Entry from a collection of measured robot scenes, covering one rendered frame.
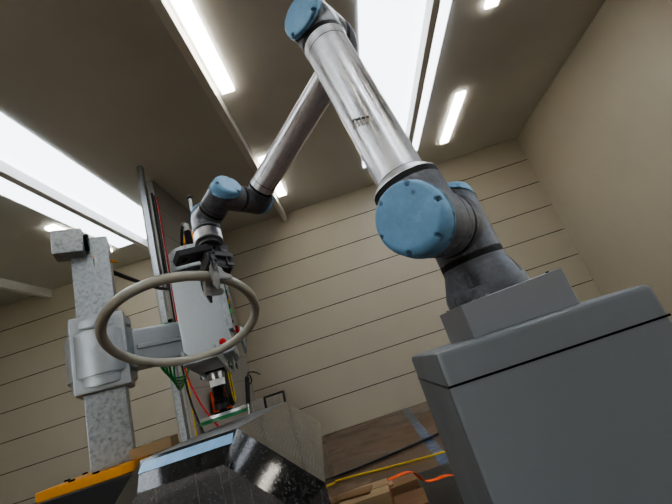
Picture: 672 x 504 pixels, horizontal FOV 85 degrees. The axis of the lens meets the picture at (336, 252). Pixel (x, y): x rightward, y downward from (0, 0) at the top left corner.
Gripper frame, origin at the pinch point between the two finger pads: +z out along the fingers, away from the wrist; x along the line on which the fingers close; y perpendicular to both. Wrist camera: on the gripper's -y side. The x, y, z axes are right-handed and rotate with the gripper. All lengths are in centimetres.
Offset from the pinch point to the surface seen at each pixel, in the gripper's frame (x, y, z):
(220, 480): 40, 12, 37
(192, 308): 63, 19, -45
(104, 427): 138, -3, -26
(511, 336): -52, 28, 50
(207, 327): 64, 25, -35
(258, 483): 35, 20, 42
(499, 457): -39, 24, 65
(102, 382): 125, -7, -44
